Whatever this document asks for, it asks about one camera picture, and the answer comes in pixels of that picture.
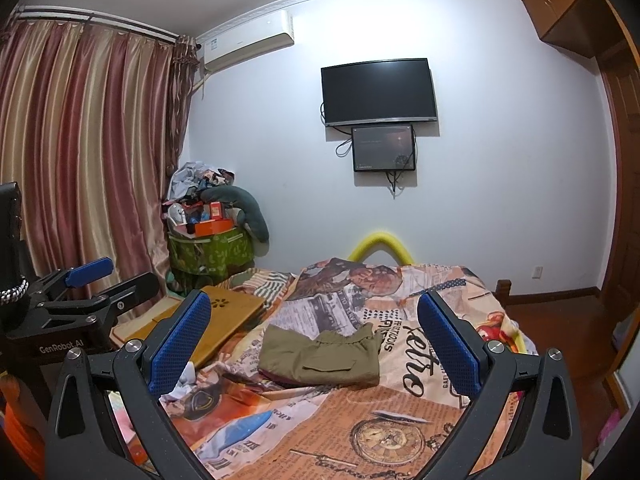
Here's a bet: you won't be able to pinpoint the bed with printed blanket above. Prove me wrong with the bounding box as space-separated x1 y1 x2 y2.
107 257 541 480

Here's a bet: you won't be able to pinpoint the white air conditioner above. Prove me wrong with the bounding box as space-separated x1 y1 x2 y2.
201 8 296 73

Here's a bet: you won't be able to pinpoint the small black wall monitor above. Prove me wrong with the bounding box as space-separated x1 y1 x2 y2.
351 124 417 173

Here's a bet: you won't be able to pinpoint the orange plastic item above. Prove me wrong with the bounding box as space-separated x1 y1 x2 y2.
0 370 51 476

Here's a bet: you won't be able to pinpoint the olive green pants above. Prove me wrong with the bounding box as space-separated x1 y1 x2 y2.
257 322 383 388

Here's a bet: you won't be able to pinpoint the white cabinet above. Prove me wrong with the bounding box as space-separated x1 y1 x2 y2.
612 320 640 411

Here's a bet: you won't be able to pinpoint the white crumpled cloth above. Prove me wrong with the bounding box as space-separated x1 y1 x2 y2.
160 360 201 403

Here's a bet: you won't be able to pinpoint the orange box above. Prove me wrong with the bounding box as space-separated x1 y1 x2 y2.
192 219 235 238

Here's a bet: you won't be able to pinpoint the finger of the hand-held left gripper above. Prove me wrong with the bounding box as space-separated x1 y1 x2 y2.
40 272 159 333
29 256 114 306

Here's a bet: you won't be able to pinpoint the yellow foam tube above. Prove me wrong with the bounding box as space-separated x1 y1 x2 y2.
348 231 416 265

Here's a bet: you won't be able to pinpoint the pink bag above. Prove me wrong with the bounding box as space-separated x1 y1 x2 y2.
597 407 623 448

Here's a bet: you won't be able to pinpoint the wooden upper cabinet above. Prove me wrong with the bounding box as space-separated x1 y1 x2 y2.
520 0 626 58

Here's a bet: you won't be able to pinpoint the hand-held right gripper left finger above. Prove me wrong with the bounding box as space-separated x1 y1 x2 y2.
45 290 213 480

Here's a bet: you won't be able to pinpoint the striped pink curtain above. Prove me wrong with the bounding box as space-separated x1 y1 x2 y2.
0 15 198 321

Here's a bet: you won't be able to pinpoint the curtain rod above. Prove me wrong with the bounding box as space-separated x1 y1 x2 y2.
15 5 196 43

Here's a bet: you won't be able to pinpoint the green fabric storage bin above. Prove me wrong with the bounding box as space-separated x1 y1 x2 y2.
167 227 253 288

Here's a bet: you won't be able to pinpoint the black wall television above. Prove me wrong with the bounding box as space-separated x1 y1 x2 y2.
320 58 439 128

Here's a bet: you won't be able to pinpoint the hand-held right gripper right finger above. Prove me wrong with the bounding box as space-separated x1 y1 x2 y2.
417 289 583 480

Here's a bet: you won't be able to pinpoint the grey plush pillow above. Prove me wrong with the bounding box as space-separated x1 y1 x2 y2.
200 186 271 243

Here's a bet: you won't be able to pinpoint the wooden lap desk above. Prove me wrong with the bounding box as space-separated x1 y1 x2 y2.
112 285 266 368

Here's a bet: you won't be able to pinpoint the pile of clothes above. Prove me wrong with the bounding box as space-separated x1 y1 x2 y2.
167 161 236 201

